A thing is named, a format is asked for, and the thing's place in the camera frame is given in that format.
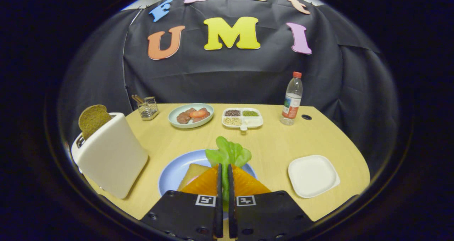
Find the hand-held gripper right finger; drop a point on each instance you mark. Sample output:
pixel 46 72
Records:
pixel 231 205

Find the pink ham slice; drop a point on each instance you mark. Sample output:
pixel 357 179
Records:
pixel 193 180

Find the white toaster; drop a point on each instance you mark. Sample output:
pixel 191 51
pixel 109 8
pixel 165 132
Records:
pixel 110 159

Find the green lettuce leaf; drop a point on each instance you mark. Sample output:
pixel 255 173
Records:
pixel 228 154

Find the round brown bread slice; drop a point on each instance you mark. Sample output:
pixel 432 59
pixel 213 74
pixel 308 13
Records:
pixel 93 120

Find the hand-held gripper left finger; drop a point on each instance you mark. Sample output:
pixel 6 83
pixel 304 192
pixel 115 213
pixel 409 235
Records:
pixel 219 205

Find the brown meat piece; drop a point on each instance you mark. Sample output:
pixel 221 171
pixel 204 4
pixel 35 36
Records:
pixel 182 118
pixel 203 120

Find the black backdrop cloth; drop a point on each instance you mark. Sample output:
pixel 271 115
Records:
pixel 230 77

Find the red tomato slice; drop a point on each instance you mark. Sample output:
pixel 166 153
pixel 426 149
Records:
pixel 198 114

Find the clear plastic water bottle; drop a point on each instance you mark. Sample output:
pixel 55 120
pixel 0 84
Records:
pixel 291 106

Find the square toast slice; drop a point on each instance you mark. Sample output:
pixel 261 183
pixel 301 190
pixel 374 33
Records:
pixel 193 170

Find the white divided condiment tray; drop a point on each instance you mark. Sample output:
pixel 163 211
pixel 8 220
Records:
pixel 253 122

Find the pale green plate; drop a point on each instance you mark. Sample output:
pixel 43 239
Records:
pixel 171 117

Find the white square plate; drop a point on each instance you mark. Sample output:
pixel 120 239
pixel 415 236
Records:
pixel 312 175

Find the blue plate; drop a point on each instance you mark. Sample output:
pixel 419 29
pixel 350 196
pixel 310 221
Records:
pixel 173 173

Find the glass holder with wooden sticks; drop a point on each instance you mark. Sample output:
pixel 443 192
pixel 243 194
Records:
pixel 149 109

